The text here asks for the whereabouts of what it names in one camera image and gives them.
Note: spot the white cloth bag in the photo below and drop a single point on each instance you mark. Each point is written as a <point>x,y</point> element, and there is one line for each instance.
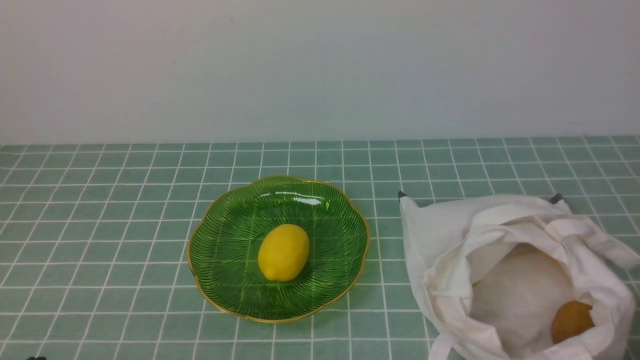
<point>491,272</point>

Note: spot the brown round fruit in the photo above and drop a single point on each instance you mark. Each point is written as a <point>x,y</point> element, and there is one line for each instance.
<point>571,320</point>

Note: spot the yellow lemon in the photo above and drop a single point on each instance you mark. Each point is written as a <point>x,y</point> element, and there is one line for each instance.
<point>284,253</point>

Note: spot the green glass plate gold rim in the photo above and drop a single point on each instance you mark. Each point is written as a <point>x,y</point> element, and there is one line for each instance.
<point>223,251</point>

